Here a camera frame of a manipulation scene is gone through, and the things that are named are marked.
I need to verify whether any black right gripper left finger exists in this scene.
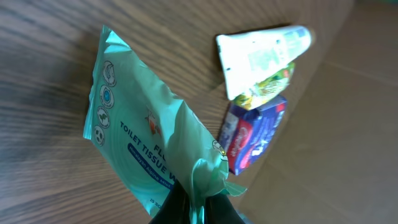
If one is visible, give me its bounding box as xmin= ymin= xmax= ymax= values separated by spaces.
xmin=149 ymin=181 xmax=190 ymax=224

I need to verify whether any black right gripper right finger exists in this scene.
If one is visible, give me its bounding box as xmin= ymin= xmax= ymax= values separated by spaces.
xmin=205 ymin=194 xmax=244 ymax=224

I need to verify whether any teal wet wipes pack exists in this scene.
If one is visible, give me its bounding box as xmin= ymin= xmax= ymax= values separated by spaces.
xmin=83 ymin=26 xmax=246 ymax=223

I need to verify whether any purple sanitary pad pack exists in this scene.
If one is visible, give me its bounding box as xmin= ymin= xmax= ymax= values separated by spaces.
xmin=218 ymin=95 xmax=287 ymax=175

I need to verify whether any green yellow snack pouch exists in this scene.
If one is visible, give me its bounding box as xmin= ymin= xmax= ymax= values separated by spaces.
xmin=233 ymin=62 xmax=295 ymax=110

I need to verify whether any white green cosmetic tube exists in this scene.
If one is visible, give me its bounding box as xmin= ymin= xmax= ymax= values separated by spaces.
xmin=216 ymin=25 xmax=316 ymax=100

